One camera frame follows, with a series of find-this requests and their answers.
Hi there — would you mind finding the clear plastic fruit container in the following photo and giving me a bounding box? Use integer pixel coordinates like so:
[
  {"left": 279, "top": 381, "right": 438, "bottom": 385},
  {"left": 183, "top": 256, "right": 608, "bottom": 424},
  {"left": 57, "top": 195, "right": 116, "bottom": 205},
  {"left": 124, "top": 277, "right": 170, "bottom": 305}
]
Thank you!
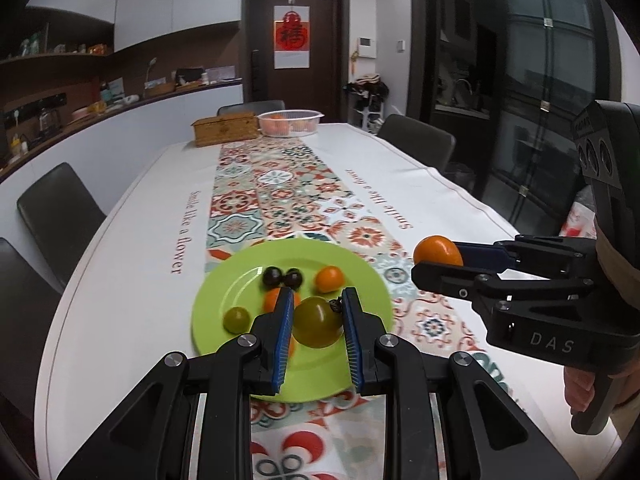
[{"left": 257, "top": 110, "right": 324, "bottom": 138}]

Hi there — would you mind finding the green plum with stem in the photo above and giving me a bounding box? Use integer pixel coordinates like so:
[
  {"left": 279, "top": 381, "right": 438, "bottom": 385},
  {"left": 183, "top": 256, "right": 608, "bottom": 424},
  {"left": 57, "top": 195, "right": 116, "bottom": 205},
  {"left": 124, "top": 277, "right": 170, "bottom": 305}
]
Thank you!
[{"left": 292, "top": 297, "right": 343, "bottom": 349}]

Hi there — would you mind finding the large orange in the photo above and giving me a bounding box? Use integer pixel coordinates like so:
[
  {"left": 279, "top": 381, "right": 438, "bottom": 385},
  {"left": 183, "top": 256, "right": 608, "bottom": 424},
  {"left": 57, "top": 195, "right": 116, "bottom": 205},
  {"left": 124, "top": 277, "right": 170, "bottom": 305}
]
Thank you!
[{"left": 286, "top": 335, "right": 296, "bottom": 359}]

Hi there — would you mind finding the orange tangerine centre front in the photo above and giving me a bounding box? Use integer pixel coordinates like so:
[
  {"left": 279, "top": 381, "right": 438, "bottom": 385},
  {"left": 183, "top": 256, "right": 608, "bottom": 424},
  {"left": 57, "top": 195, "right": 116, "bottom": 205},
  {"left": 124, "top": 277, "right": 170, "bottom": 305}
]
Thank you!
[{"left": 262, "top": 287, "right": 300, "bottom": 313}]

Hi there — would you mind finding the grey chair table end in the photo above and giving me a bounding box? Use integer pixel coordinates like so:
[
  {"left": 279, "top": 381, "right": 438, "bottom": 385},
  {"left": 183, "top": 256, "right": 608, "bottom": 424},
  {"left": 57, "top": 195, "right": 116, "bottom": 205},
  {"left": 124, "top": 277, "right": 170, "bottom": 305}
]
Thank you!
[{"left": 217, "top": 100, "right": 285, "bottom": 116}]

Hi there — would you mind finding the grey chair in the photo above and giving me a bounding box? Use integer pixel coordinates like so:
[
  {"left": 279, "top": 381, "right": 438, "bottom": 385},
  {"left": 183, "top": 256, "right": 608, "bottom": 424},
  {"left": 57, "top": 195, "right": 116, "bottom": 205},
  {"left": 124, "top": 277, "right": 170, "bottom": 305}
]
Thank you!
[
  {"left": 0, "top": 236, "right": 64, "bottom": 421},
  {"left": 378, "top": 114, "right": 456, "bottom": 172},
  {"left": 16, "top": 162, "right": 106, "bottom": 287}
]

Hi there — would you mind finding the orange oval kumquat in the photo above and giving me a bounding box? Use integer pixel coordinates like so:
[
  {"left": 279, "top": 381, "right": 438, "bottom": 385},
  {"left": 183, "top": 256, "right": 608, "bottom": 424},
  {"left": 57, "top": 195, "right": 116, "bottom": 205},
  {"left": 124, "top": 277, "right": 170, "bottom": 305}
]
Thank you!
[{"left": 413, "top": 235, "right": 463, "bottom": 266}]

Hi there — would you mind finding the orange tangerine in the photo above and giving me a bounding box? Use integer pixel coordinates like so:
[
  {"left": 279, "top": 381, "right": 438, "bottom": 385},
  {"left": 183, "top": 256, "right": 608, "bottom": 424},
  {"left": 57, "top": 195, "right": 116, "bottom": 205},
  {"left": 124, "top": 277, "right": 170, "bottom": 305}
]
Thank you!
[
  {"left": 314, "top": 266, "right": 345, "bottom": 294},
  {"left": 262, "top": 287, "right": 300, "bottom": 313}
]

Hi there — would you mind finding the grey chair right side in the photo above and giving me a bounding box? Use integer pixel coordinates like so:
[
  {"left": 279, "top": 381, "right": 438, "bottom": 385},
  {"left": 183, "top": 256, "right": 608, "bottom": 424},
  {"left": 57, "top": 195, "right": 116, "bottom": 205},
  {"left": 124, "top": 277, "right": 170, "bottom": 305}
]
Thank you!
[{"left": 378, "top": 114, "right": 456, "bottom": 172}]

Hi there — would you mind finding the dark chestnut back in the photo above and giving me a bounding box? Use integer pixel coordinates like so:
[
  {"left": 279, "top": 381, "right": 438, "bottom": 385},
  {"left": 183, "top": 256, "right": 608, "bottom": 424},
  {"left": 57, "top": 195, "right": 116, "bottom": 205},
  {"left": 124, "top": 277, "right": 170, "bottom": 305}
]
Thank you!
[{"left": 262, "top": 266, "right": 283, "bottom": 289}]

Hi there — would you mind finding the red poster on door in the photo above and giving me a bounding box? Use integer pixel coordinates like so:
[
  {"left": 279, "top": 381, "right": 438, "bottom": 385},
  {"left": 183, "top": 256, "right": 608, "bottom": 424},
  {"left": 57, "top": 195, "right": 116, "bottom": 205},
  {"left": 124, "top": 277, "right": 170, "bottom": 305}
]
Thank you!
[{"left": 272, "top": 4, "right": 310, "bottom": 70}]

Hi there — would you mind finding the grey chair far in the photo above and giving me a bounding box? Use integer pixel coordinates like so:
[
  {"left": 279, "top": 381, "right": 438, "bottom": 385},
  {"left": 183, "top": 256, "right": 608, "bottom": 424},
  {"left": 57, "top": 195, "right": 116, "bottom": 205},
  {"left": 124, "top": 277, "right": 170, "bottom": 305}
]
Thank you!
[{"left": 16, "top": 162, "right": 106, "bottom": 287}]

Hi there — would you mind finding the patterned table runner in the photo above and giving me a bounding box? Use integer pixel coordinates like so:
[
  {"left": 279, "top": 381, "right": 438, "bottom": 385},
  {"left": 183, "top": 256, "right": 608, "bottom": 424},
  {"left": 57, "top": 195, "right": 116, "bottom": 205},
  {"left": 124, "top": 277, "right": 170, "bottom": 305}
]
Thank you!
[{"left": 192, "top": 139, "right": 501, "bottom": 479}]

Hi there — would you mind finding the orange tangerine centre back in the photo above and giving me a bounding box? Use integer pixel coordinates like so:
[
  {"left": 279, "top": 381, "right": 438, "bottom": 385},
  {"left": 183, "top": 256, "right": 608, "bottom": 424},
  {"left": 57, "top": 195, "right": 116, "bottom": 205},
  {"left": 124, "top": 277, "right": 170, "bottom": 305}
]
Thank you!
[{"left": 314, "top": 266, "right": 345, "bottom": 294}]

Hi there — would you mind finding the right hand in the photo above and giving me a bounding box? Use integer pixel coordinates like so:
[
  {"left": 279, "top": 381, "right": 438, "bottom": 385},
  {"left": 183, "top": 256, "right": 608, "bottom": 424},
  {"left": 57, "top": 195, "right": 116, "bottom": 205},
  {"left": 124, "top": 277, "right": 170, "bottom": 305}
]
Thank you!
[{"left": 563, "top": 360, "right": 640, "bottom": 412}]

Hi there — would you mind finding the green plate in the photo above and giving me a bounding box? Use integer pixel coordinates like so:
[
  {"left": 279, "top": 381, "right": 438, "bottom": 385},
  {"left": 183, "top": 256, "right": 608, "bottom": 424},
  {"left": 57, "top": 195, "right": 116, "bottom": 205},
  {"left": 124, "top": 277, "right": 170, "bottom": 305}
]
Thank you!
[{"left": 191, "top": 237, "right": 396, "bottom": 404}]

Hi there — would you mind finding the grey chair near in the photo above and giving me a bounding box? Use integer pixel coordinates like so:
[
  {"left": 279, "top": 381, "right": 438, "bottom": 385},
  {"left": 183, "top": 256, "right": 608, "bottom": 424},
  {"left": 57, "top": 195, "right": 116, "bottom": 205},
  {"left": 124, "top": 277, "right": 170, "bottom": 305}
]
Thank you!
[{"left": 0, "top": 236, "right": 64, "bottom": 421}]

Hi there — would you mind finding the green plum left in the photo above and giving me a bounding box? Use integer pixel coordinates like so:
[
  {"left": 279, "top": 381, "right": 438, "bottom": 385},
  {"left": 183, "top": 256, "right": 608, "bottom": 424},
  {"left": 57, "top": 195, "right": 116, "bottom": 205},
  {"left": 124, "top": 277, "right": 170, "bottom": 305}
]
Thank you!
[{"left": 222, "top": 307, "right": 252, "bottom": 335}]

